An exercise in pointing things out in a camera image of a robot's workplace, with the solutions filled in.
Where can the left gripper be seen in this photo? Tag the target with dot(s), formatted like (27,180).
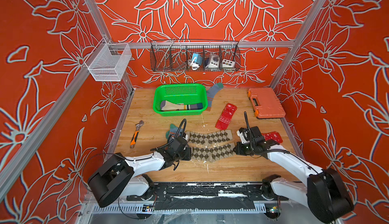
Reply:
(188,151)

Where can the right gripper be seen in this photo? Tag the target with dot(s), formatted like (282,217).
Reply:
(238,150)

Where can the red penguin christmas sock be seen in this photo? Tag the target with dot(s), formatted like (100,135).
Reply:
(275,136)

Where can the brown argyle sock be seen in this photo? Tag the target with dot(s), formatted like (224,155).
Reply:
(213,154)
(219,137)

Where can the red snowflake christmas sock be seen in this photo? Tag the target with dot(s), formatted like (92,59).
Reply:
(226,117)

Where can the cream purple striped sock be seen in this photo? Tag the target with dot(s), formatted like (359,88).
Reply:
(169,106)

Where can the green plastic basket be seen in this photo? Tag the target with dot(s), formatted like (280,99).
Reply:
(190,93)

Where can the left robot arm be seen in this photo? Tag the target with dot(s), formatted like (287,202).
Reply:
(122,176)

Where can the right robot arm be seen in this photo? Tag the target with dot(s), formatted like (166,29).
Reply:
(321,190)

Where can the orange tool case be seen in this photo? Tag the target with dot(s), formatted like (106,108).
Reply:
(265,103)

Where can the orange adjustable wrench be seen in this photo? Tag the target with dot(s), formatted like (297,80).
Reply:
(136,133)

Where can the white dotted box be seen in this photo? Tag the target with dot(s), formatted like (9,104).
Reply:
(228,64)

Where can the white power adapter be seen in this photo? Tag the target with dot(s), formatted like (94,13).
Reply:
(212,62)

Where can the blue white small box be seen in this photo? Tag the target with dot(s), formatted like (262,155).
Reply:
(196,60)

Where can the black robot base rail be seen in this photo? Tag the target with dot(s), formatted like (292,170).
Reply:
(207,198)

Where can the black wire wall basket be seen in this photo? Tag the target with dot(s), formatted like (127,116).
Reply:
(174,55)

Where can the clear acrylic wall bin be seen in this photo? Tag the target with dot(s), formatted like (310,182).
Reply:
(105,66)

